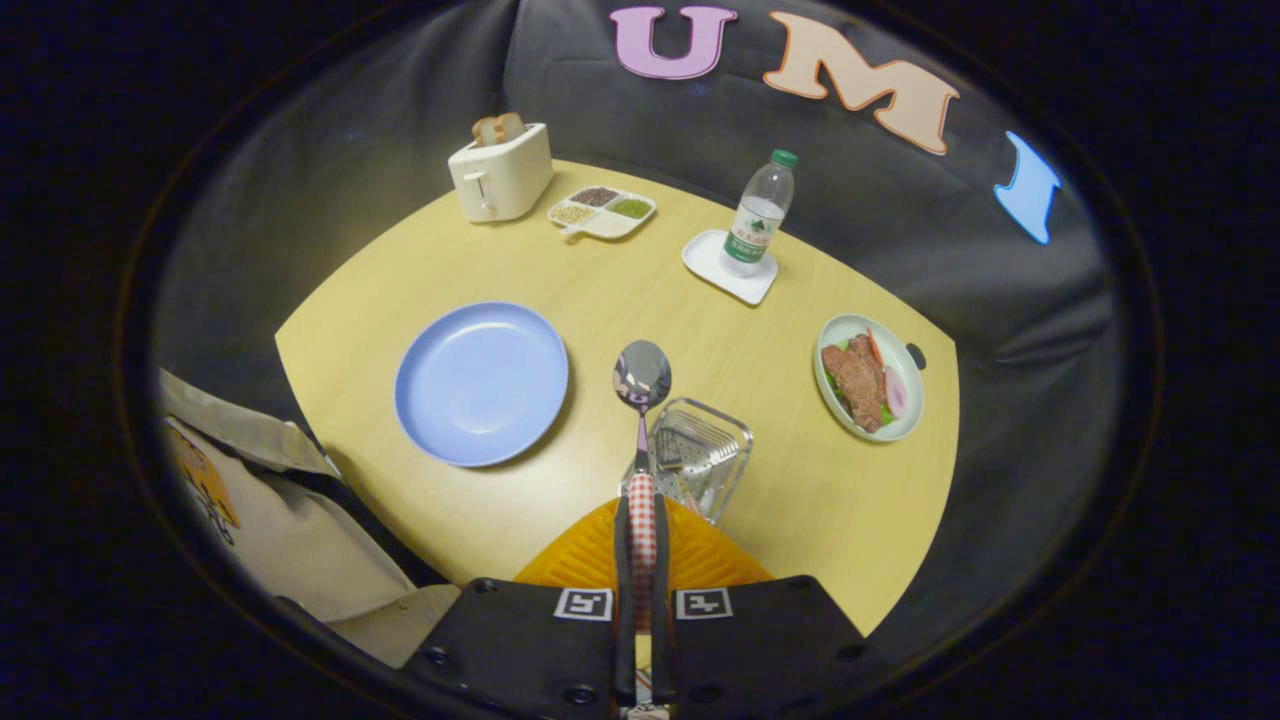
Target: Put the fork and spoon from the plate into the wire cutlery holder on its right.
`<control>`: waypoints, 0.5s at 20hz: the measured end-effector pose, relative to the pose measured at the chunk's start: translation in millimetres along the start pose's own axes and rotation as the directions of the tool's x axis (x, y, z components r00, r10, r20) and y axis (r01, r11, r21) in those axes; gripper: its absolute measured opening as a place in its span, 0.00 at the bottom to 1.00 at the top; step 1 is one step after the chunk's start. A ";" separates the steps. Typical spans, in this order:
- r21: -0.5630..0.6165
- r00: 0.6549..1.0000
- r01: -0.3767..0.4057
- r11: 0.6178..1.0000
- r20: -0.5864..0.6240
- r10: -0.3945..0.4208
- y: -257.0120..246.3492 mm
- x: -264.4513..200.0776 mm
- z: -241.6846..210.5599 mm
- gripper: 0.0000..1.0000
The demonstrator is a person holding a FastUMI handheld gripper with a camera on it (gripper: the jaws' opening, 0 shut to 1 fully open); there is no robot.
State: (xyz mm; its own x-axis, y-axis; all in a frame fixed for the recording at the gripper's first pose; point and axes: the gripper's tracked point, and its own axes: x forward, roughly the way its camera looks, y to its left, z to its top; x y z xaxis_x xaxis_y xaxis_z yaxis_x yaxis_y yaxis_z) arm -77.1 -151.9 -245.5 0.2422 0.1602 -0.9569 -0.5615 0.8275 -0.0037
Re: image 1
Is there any white divided grain dish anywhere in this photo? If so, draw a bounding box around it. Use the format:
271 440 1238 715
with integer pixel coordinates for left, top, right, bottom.
546 185 658 242

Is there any white square coaster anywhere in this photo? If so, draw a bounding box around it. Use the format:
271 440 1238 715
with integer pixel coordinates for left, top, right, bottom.
681 229 779 306

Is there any clear water bottle green cap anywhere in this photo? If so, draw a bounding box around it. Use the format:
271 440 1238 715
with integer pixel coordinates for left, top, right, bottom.
720 149 799 279

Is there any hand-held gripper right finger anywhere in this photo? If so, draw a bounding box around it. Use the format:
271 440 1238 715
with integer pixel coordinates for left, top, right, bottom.
652 495 873 720

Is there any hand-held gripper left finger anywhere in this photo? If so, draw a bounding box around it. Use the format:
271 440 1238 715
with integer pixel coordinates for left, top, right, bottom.
400 495 638 720

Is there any clear plastic cutlery container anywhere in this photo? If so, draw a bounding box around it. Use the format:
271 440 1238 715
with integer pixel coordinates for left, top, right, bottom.
620 397 754 526

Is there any blue plate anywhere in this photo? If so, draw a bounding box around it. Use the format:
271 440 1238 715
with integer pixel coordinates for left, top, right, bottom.
394 301 570 468

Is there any white toaster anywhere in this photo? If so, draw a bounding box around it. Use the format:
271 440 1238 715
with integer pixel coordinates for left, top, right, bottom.
447 122 554 223

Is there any spoon with red checked handle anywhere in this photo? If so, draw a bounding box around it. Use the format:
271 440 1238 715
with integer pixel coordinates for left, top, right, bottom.
612 340 673 631

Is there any black backdrop cloth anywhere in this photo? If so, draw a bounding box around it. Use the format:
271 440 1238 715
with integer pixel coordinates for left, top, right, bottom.
150 0 1121 661

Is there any pale green bowl of meat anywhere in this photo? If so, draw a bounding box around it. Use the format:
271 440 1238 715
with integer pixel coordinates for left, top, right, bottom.
814 313 926 443

